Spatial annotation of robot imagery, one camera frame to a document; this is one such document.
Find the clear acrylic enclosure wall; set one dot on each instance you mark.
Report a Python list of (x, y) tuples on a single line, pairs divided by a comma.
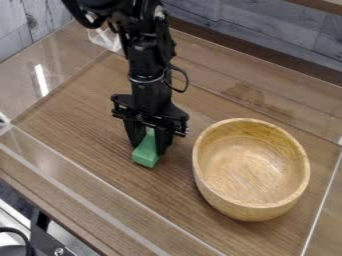
[(64, 151)]

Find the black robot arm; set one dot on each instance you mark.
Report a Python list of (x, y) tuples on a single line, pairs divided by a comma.
[(139, 21)]

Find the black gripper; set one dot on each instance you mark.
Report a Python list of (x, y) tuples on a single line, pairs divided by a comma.
[(147, 107)]

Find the clear acrylic corner bracket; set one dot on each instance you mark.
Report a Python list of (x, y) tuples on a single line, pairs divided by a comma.
[(106, 39)]

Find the black table frame bracket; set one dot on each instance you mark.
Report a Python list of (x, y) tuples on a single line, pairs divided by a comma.
[(51, 239)]

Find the wooden bowl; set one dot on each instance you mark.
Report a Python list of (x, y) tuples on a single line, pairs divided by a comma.
[(251, 169)]

